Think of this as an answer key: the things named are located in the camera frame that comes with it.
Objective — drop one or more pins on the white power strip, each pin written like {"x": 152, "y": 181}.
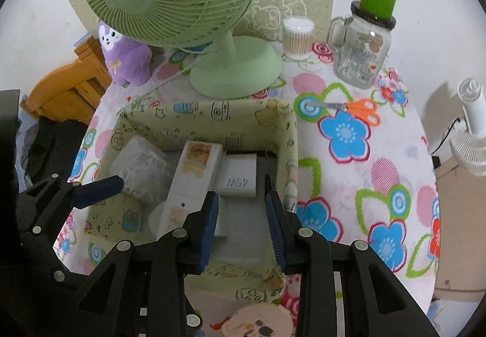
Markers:
{"x": 193, "y": 173}

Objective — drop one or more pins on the glass jar mug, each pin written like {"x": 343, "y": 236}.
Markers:
{"x": 360, "y": 56}

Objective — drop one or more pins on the orange scissors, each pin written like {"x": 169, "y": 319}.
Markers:
{"x": 359, "y": 109}

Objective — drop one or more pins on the white charger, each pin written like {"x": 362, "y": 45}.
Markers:
{"x": 238, "y": 175}

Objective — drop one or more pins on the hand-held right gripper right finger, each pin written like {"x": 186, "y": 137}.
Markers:
{"x": 275, "y": 230}

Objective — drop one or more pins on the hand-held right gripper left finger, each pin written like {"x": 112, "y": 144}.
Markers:
{"x": 209, "y": 230}

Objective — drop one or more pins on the cotton swab box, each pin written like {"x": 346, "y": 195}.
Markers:
{"x": 298, "y": 39}

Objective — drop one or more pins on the beige wooden cabinet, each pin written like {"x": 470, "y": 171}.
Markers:
{"x": 461, "y": 238}

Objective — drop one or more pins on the white floor fan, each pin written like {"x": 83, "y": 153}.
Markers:
{"x": 472, "y": 124}

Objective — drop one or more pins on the wooden chair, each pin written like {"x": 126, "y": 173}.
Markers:
{"x": 64, "y": 94}

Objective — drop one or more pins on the purple plush bunny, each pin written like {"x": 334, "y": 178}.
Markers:
{"x": 127, "y": 60}

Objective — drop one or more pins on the floral tablecloth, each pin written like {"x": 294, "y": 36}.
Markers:
{"x": 349, "y": 177}

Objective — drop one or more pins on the clear plastic bag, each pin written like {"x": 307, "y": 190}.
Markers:
{"x": 140, "y": 170}

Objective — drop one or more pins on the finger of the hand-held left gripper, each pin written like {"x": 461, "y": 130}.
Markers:
{"x": 98, "y": 189}

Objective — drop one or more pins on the black clothing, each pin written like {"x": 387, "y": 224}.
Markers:
{"x": 49, "y": 147}

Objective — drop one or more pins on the yellow cartoon storage box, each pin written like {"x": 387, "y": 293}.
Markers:
{"x": 243, "y": 111}

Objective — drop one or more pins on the beige cartoon face item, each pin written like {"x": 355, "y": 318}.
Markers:
{"x": 254, "y": 322}

